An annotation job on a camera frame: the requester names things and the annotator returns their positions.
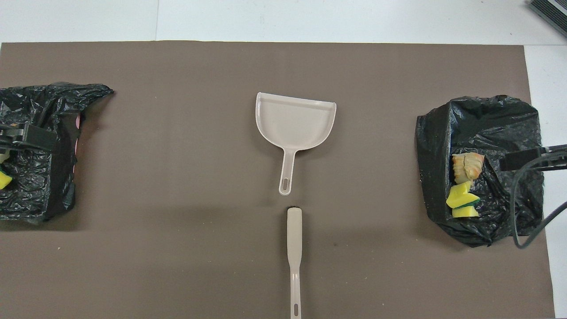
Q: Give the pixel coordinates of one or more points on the black plastic trash bag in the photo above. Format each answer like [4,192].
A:
[40,186]
[509,128]

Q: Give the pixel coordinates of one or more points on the beige brush with black bristles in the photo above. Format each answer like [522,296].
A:
[294,248]

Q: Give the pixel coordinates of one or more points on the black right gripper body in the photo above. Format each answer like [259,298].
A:
[556,156]

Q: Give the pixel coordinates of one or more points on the beige plastic dustpan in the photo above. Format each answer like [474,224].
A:
[292,124]

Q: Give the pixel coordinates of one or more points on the small yellow sponge piece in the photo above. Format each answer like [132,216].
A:
[465,212]

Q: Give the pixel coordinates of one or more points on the dark grey ribbed device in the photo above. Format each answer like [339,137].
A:
[551,11]

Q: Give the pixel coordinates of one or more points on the large yellow sponge piece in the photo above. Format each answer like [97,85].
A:
[458,197]

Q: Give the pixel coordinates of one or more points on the brown table mat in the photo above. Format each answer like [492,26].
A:
[283,66]

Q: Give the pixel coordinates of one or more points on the striped golden croissant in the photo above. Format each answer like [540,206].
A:
[473,164]

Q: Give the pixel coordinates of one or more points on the yellow sponge with green back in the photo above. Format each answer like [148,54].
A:
[3,179]

